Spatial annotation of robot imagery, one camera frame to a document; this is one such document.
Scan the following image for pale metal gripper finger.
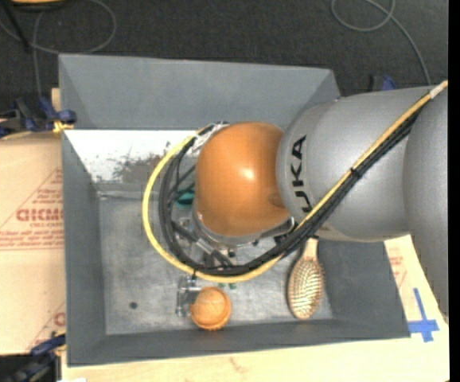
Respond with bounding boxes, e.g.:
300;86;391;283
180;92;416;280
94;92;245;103
175;275;202;318

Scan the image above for orange ball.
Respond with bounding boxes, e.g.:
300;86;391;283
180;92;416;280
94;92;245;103
189;286;233;332

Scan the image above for grey metal bin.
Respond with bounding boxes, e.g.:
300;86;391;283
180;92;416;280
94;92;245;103
57;53;411;368

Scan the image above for wooden hairbrush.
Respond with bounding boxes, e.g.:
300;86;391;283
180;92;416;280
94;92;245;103
286;236;327;321

